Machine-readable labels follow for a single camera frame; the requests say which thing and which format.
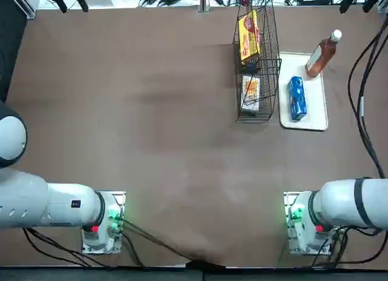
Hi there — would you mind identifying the amber tea bottle white cap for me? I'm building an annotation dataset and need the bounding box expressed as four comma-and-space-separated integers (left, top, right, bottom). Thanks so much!
305, 29, 343, 81

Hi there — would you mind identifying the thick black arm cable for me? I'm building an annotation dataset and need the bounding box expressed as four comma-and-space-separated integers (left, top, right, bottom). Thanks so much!
347, 19, 388, 179

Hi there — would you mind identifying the black base cable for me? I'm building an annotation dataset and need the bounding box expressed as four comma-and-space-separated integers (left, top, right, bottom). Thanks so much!
121, 219, 227, 267
312, 226, 383, 268
22, 228, 146, 268

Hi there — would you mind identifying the dark blue chocolate cookie box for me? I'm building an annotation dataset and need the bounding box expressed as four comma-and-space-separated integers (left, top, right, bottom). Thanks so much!
241, 57, 261, 73

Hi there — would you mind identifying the cream plastic tray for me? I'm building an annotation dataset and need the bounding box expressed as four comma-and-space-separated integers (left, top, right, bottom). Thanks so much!
278, 51, 329, 132

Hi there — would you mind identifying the aluminium profile rail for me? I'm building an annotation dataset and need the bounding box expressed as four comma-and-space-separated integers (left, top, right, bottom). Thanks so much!
16, 0, 40, 20

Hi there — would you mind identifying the yellow red cookie box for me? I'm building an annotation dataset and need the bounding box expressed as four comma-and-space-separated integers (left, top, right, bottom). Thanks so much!
238, 10, 262, 62

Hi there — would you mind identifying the blue Oreo cookie box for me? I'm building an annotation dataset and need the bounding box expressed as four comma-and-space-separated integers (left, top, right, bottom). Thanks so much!
287, 76, 308, 122

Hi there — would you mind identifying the white cracker box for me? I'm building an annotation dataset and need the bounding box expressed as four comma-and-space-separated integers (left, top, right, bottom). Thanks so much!
241, 75, 261, 113

